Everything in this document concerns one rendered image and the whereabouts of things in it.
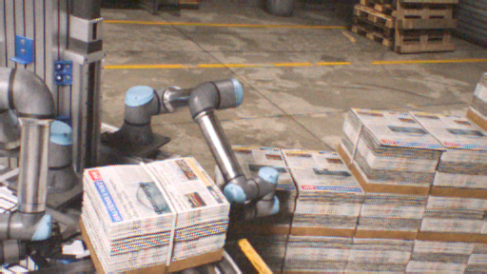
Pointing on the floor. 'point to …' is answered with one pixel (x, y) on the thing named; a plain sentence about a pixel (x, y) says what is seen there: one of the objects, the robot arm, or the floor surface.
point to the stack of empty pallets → (379, 20)
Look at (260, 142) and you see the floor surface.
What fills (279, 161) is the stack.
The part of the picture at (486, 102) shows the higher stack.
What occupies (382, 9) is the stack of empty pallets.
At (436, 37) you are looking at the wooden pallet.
